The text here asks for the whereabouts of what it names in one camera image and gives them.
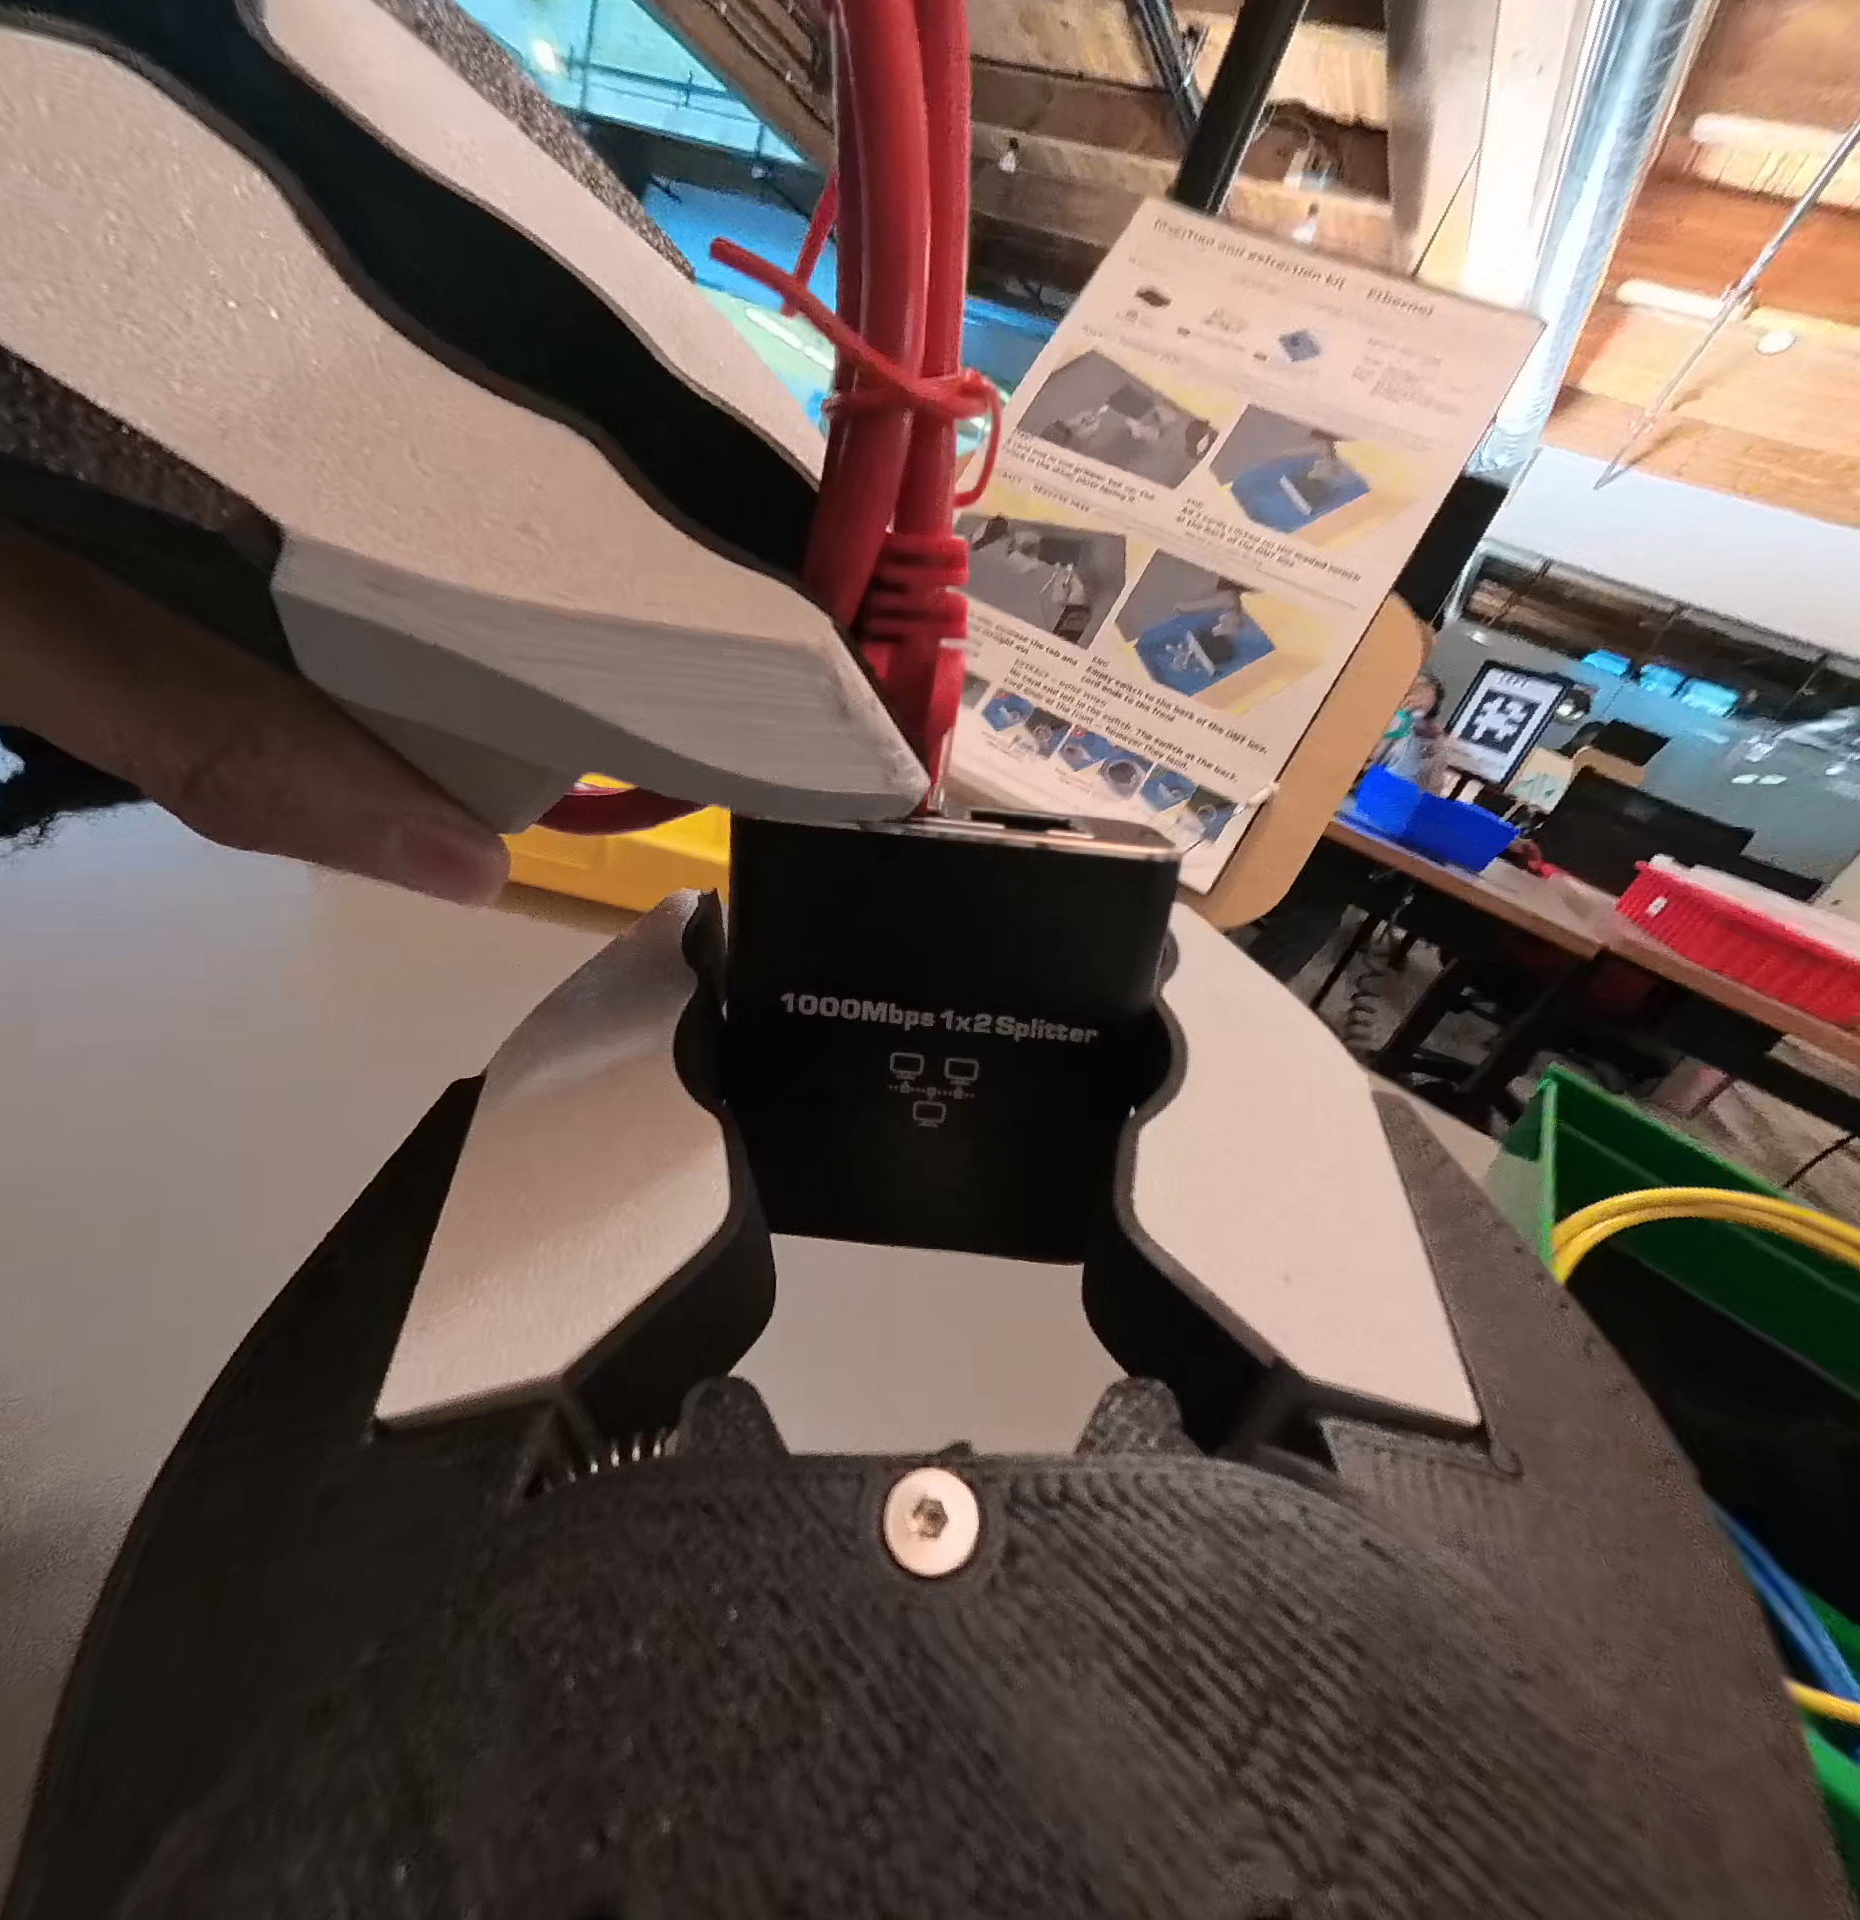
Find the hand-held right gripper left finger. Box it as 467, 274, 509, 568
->
371, 891, 777, 1433

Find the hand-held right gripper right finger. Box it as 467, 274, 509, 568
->
1083, 906, 1487, 1461

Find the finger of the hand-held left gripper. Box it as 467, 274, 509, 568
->
0, 17, 935, 834
242, 0, 829, 597

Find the red ethernet cable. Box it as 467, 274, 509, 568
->
540, 0, 1007, 837

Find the black ethernet splitter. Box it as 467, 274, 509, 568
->
722, 808, 1184, 1265

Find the person's left hand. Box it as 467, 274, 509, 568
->
0, 512, 515, 911

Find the yellow plastic bin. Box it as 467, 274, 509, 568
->
501, 804, 733, 919

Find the green plastic bin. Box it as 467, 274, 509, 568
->
1493, 1064, 1860, 1920

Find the long wood-edged work table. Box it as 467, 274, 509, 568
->
1327, 816, 1860, 1086

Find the blue plastic bin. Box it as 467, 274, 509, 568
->
1344, 765, 1519, 876

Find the wooden display board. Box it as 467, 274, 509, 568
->
1192, 593, 1438, 935

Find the black framed tag sign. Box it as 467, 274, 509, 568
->
1443, 660, 1577, 793

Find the red plastic bin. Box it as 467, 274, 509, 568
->
1614, 859, 1860, 1028

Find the printed instruction sheet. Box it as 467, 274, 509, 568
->
929, 199, 1551, 899

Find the black pole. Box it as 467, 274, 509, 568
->
1169, 0, 1308, 214

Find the yellow ethernet cable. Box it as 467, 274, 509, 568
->
1547, 1186, 1860, 1738

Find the blue ethernet cable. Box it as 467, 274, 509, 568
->
1715, 1506, 1860, 1788

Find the silver ventilation duct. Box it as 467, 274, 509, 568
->
1470, 0, 1719, 473

